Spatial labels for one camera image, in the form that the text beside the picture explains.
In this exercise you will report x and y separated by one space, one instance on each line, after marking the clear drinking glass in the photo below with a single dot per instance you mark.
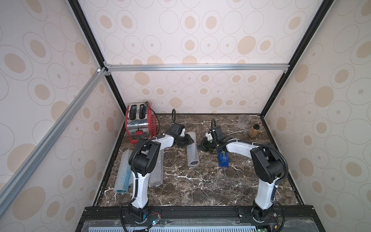
243 121

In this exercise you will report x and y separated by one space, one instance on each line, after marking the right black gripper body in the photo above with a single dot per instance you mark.
208 144

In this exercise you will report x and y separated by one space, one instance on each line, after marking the brown spice jar black lid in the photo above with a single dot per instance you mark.
253 132

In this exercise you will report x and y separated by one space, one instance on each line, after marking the black left frame post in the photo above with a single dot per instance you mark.
85 27

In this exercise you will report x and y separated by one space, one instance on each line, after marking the black right frame post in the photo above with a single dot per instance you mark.
313 27

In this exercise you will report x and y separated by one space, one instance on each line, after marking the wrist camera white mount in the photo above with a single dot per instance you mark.
182 134
209 136

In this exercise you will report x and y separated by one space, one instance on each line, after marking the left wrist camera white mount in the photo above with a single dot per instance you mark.
182 134

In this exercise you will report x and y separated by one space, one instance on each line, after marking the blue tape dispenser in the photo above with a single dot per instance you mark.
223 158

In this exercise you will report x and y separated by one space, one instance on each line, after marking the black frame post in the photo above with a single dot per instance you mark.
313 27
85 27

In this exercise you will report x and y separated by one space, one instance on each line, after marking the horizontal aluminium frame bar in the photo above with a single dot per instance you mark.
197 67

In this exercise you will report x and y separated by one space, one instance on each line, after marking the red and chrome toaster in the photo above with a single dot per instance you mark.
140 121

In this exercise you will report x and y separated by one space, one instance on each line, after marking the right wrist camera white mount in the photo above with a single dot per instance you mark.
209 136

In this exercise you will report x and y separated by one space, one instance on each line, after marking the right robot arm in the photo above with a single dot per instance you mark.
269 164

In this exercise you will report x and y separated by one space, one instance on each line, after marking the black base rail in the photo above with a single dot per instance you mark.
201 219

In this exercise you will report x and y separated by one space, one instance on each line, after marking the diagonal aluminium frame bar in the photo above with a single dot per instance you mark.
32 162

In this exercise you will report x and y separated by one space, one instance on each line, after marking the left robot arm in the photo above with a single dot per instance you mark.
144 158

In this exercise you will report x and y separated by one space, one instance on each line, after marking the stack of bubble wrap sheets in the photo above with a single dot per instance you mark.
192 152

